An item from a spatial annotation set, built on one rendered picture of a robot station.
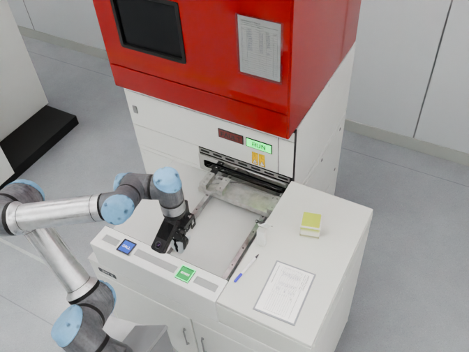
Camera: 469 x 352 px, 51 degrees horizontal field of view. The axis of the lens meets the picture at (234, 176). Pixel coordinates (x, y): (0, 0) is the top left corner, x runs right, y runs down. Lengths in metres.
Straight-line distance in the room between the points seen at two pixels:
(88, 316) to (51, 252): 0.23
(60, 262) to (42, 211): 0.28
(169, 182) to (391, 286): 1.83
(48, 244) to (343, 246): 1.01
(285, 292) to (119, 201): 0.70
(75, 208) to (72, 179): 2.25
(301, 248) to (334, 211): 0.22
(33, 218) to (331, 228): 1.05
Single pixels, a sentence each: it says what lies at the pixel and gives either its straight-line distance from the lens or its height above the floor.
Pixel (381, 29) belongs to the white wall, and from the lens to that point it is 3.27.
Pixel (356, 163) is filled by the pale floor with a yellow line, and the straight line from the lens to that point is 3.53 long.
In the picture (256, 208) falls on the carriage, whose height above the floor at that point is 0.88.
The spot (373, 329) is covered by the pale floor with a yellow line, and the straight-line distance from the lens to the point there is 2.80.
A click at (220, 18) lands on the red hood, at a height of 1.66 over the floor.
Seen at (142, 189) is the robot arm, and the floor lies 1.43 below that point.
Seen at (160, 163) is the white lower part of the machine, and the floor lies 0.76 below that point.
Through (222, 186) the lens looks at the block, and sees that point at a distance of 2.10.
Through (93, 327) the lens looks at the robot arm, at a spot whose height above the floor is 1.08.
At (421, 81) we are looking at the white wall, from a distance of 3.38.
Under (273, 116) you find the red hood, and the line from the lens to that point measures 1.79.
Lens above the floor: 2.46
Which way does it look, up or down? 46 degrees down
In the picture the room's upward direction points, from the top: 4 degrees counter-clockwise
